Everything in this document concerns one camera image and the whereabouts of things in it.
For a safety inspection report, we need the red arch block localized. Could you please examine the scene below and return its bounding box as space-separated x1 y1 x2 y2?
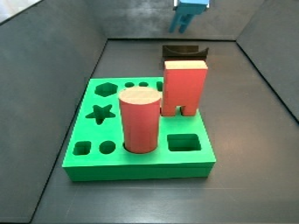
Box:
161 60 208 116

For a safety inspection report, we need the green shape sorter block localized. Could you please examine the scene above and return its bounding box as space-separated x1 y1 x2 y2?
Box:
61 77 216 181

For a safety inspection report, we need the blue three prong object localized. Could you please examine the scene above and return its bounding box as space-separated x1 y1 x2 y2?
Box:
168 0 211 33

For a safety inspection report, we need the red cylinder peg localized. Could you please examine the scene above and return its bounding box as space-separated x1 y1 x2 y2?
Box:
118 87 161 154

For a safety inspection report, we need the black curved fixture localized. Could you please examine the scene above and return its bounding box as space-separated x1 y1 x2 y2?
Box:
161 45 209 69

